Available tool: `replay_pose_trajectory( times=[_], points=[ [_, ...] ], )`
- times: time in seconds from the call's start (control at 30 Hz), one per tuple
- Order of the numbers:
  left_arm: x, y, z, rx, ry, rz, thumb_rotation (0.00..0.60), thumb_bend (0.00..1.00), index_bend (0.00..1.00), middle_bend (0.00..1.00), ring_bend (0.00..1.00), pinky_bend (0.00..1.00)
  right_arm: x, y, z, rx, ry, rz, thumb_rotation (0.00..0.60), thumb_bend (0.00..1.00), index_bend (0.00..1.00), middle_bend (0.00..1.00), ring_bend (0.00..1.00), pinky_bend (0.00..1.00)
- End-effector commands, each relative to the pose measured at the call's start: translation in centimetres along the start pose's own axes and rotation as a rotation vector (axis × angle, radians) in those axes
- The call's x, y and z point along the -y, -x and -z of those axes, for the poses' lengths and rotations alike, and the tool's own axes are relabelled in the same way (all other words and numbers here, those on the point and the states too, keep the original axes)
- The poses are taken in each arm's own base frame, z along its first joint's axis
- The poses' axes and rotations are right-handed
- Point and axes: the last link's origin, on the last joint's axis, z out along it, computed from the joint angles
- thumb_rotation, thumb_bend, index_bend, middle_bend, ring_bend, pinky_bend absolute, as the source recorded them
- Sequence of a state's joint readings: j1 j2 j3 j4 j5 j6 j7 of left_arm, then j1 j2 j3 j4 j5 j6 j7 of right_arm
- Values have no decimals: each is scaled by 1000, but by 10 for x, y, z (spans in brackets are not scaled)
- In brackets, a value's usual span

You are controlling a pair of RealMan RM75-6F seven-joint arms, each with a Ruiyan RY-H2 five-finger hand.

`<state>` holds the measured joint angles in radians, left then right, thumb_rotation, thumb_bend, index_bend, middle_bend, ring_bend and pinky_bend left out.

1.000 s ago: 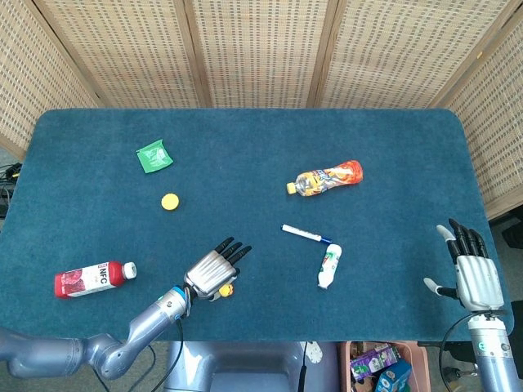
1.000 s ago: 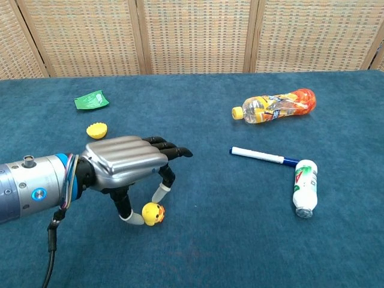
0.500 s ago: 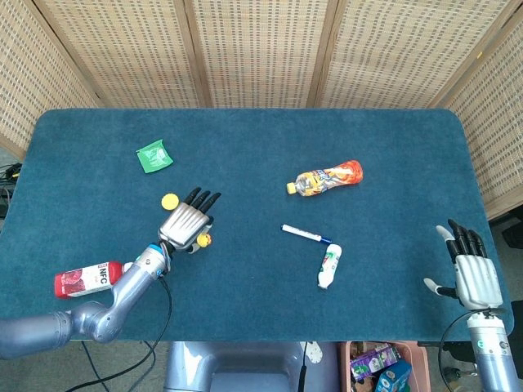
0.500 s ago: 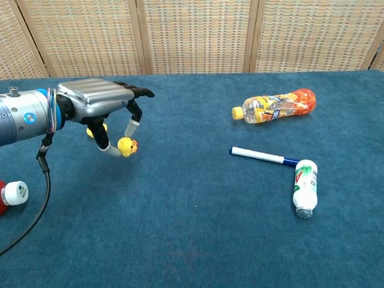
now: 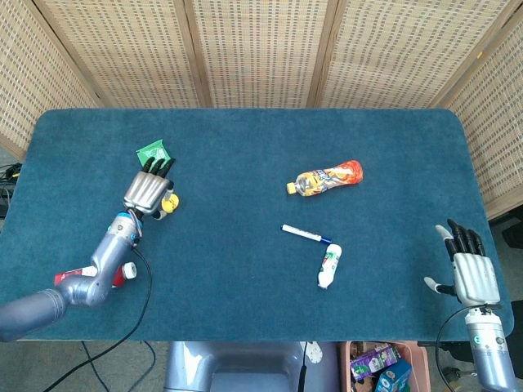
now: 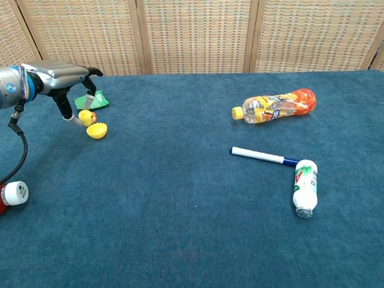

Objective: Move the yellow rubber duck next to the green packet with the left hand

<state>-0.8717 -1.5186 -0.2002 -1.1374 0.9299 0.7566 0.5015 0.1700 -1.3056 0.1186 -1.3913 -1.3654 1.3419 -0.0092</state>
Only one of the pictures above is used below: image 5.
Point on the purple and green carton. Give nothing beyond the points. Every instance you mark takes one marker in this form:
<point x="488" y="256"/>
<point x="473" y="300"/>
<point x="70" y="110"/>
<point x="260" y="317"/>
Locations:
<point x="374" y="361"/>

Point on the clear bottle with orange label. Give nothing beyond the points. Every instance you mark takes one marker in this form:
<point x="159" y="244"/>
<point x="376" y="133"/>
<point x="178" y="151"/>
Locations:
<point x="327" y="177"/>

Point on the silver-blue robot torso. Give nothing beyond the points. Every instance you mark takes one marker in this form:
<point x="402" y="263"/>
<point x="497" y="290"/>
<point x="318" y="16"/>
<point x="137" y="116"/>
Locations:
<point x="245" y="367"/>

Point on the pink plastic bin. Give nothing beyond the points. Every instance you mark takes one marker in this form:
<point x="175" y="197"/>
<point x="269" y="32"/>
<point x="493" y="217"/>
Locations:
<point x="418" y="359"/>

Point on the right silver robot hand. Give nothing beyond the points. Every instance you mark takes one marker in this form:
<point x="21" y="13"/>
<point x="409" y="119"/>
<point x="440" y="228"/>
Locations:
<point x="476" y="277"/>

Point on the blue snack carton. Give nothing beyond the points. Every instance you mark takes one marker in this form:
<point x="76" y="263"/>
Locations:
<point x="394" y="375"/>

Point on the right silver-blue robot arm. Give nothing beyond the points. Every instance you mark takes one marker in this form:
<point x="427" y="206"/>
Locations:
<point x="490" y="351"/>

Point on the woven rattan folding screen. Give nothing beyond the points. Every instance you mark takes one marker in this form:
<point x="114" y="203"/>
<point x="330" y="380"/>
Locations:
<point x="261" y="49"/>

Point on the red bottle with white cap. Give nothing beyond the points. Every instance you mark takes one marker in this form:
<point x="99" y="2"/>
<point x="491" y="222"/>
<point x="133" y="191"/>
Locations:
<point x="130" y="270"/>

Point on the blue carpet table mat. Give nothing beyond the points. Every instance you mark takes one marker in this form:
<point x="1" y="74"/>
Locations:
<point x="245" y="163"/>

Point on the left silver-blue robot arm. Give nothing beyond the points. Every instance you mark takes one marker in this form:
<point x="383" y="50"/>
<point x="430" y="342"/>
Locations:
<point x="102" y="261"/>

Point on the small white yogurt bottle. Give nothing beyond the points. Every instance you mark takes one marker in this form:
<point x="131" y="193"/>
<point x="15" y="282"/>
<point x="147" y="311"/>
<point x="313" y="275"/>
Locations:
<point x="329" y="265"/>

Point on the white marker with blue cap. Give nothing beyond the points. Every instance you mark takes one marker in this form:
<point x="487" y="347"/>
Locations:
<point x="300" y="231"/>

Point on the green snack packet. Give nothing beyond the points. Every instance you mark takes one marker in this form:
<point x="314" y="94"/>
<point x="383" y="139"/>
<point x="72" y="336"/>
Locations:
<point x="153" y="150"/>

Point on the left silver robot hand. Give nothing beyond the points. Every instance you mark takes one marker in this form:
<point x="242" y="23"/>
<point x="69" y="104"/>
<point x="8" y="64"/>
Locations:
<point x="145" y="190"/>

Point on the yellow toy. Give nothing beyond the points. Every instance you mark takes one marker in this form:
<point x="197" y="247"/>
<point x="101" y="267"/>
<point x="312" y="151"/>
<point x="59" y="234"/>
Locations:
<point x="171" y="203"/>

